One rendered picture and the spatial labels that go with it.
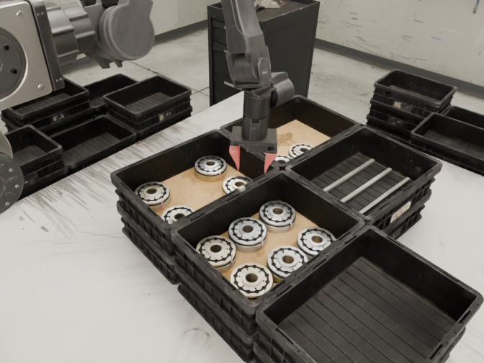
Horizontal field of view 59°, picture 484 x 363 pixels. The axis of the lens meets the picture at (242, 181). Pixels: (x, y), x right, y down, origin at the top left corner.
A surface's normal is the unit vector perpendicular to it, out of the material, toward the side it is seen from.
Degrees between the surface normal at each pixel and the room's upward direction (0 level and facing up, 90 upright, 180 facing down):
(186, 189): 0
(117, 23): 71
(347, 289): 0
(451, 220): 0
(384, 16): 90
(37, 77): 90
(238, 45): 88
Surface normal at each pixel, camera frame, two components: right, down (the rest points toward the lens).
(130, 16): 0.72, 0.14
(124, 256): 0.03, -0.79
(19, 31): 0.76, 0.42
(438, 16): -0.65, 0.45
